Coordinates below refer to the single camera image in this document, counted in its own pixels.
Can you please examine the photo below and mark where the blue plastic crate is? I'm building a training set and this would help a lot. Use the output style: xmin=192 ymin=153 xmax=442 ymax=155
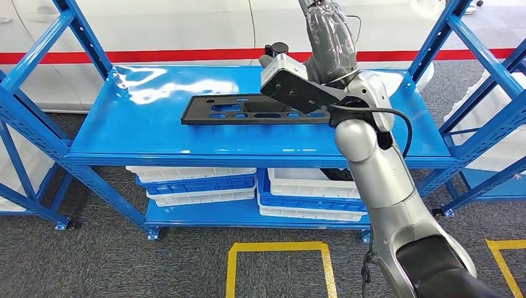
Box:
xmin=135 ymin=174 xmax=256 ymax=196
xmin=256 ymin=168 xmax=368 ymax=214

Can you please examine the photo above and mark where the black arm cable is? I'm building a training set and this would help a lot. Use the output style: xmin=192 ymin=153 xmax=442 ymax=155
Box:
xmin=328 ymin=104 xmax=413 ymax=160

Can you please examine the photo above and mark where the black stanchion post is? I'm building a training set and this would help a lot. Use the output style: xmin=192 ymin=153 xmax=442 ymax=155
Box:
xmin=265 ymin=42 xmax=289 ymax=58

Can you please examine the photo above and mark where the yellow floor tape square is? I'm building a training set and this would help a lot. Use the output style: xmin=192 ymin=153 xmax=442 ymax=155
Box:
xmin=485 ymin=238 xmax=526 ymax=298
xmin=225 ymin=241 xmax=339 ymax=298

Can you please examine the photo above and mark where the black plastic part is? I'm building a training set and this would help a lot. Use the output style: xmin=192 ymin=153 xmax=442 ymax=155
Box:
xmin=319 ymin=168 xmax=355 ymax=183

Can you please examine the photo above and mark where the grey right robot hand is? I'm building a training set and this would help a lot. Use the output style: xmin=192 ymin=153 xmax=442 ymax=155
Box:
xmin=298 ymin=0 xmax=359 ymax=86

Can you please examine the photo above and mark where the black plastic license plate bracket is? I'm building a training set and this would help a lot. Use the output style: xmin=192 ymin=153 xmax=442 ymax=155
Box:
xmin=181 ymin=93 xmax=332 ymax=126

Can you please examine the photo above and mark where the white car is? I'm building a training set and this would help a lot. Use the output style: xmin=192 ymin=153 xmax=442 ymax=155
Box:
xmin=0 ymin=0 xmax=478 ymax=114

